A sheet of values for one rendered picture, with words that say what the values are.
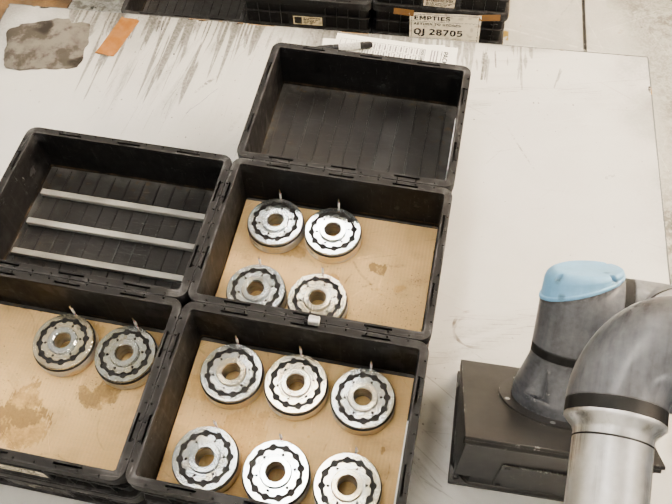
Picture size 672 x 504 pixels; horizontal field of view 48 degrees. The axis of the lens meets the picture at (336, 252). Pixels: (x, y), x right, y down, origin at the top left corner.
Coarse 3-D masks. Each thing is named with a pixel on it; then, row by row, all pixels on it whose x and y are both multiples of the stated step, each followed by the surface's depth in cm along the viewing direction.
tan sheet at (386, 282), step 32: (384, 224) 142; (256, 256) 139; (288, 256) 138; (384, 256) 138; (416, 256) 138; (224, 288) 135; (288, 288) 135; (352, 288) 135; (384, 288) 134; (416, 288) 134; (384, 320) 131; (416, 320) 131
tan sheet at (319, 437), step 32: (256, 352) 129; (192, 384) 126; (192, 416) 123; (224, 416) 123; (256, 416) 123; (320, 416) 122; (320, 448) 120; (352, 448) 120; (384, 448) 120; (160, 480) 118; (384, 480) 117
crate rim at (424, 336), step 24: (264, 168) 137; (288, 168) 138; (312, 168) 136; (432, 192) 133; (216, 216) 131; (192, 288) 124; (432, 288) 125; (264, 312) 121; (288, 312) 121; (432, 312) 121; (408, 336) 120
